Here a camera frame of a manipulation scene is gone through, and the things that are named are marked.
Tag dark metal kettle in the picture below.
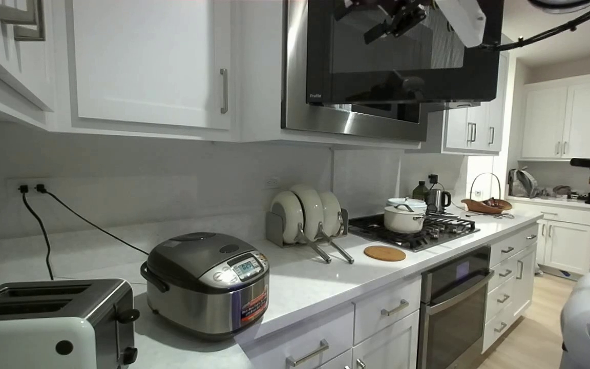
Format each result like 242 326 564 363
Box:
424 172 452 218

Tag black rice cooker power cable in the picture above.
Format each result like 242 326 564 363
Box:
35 183 149 259

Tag cream frying pan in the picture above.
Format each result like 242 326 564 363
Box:
269 189 333 266
290 183 357 266

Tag black glass microwave door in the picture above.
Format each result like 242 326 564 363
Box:
305 0 507 106

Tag white wall outlet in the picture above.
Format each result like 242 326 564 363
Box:
9 177 56 200

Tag white lower sink cabinet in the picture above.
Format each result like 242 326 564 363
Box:
509 194 590 276

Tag white lower cabinet with drawers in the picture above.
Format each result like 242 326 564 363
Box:
242 273 424 369

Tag white pot with lid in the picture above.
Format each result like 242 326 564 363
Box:
384 196 429 236

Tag black toaster power cable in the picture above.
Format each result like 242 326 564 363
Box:
17 183 58 283

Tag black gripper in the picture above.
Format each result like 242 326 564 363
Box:
363 0 430 47

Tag white upper cabinet single door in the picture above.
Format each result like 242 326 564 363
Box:
52 0 286 143

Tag silver drawer handle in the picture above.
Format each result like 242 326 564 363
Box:
282 337 332 369
380 297 411 318

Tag white narrow drawer stack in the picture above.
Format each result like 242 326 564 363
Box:
482 221 541 355

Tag stainless steel oven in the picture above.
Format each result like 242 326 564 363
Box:
415 244 494 369

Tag white upper kitchen cabinets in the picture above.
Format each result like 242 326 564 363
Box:
519 61 590 163

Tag round cork trivet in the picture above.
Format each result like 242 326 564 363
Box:
363 244 408 264

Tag stainless steel rice cooker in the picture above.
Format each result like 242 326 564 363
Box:
139 229 272 339

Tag wicker basket with handle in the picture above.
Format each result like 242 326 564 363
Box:
460 170 514 218

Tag silver cabinet door handle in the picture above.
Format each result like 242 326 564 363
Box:
219 67 229 117
0 0 38 27

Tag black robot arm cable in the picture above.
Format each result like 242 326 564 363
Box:
497 0 590 54

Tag silver toaster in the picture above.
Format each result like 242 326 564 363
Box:
0 276 139 369

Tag stainless steel microwave body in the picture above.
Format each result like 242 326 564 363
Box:
280 0 435 143

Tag black gas stove top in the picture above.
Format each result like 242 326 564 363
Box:
346 211 480 252

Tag white upper cabinet beside microwave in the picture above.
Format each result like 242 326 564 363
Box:
423 54 513 158

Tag white plates in rack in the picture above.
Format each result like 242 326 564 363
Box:
265 203 352 249

